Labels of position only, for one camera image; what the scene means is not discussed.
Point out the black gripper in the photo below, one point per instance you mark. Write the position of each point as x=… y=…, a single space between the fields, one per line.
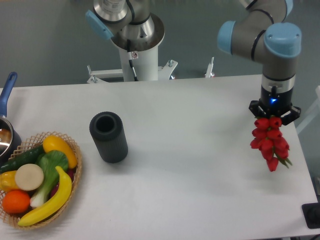
x=273 y=103

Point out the red tulip bouquet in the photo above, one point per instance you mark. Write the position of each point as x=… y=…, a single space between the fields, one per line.
x=269 y=140

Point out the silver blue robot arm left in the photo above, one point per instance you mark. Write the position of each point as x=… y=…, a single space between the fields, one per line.
x=109 y=16

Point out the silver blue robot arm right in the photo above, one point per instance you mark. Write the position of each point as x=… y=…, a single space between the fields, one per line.
x=264 y=37

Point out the black device at edge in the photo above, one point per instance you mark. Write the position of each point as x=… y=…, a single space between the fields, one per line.
x=311 y=213

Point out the dark grey ribbed vase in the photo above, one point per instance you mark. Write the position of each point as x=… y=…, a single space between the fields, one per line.
x=107 y=131

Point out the red fruit in basket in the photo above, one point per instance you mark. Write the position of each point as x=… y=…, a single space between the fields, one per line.
x=70 y=173

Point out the yellow squash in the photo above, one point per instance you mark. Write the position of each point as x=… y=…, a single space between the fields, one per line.
x=53 y=142

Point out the green bok choy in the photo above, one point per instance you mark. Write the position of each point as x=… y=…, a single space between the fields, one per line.
x=48 y=163

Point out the yellow banana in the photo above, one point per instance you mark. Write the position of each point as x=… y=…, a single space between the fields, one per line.
x=53 y=204

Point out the green cucumber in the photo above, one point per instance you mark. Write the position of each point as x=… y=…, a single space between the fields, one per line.
x=27 y=157

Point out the beige round radish slice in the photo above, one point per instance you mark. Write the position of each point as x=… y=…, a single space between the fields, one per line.
x=29 y=177

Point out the orange fruit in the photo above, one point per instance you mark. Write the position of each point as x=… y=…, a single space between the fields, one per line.
x=16 y=202

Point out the yellow bell pepper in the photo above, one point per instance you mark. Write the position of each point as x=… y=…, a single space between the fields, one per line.
x=7 y=181

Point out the woven wicker basket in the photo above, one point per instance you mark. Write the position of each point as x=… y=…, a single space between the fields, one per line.
x=31 y=142

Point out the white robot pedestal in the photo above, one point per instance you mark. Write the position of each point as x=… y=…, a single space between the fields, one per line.
x=137 y=45

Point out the blue handled saucepan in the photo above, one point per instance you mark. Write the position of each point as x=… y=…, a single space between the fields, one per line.
x=9 y=138

